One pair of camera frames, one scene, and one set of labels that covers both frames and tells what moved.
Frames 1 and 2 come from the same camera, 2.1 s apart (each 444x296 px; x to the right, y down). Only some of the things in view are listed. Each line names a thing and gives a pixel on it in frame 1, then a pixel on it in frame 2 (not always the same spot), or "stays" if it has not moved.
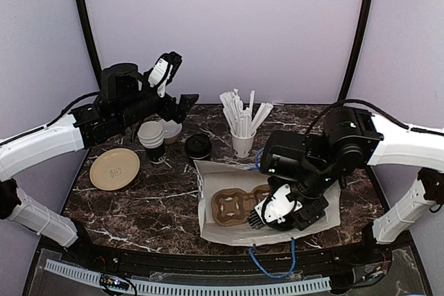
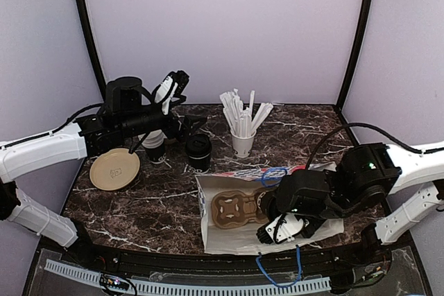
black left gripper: (167, 112) -> (172, 132)
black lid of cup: (198, 146) stays
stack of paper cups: (151, 136) stays
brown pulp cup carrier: (231, 206) stays
